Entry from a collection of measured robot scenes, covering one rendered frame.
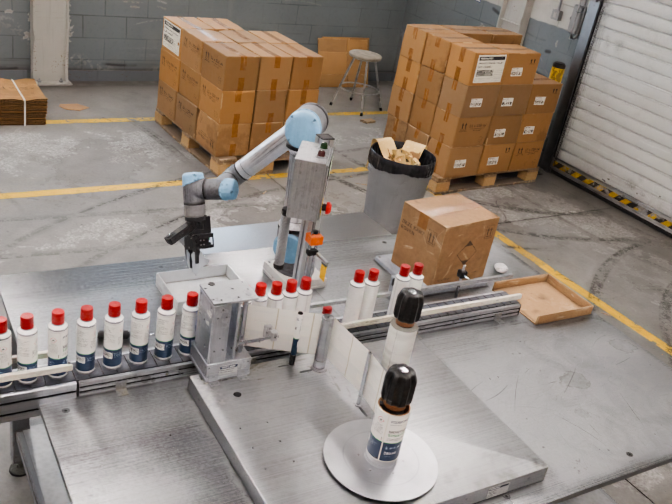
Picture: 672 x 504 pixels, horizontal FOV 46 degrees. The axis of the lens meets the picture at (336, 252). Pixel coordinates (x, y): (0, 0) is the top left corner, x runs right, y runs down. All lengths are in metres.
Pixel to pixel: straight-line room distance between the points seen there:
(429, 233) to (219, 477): 1.34
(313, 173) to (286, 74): 3.66
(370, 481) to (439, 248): 1.17
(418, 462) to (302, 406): 0.36
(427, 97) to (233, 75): 1.60
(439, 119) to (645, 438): 4.03
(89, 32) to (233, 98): 2.29
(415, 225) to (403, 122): 3.60
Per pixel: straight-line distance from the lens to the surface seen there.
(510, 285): 3.27
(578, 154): 7.30
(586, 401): 2.74
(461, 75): 6.10
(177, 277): 2.84
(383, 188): 5.07
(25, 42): 7.59
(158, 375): 2.36
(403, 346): 2.36
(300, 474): 2.06
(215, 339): 2.22
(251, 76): 5.78
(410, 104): 6.53
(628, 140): 6.98
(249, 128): 5.91
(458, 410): 2.40
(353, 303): 2.59
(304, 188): 2.31
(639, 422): 2.75
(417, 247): 3.06
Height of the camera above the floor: 2.28
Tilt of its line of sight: 27 degrees down
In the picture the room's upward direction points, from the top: 11 degrees clockwise
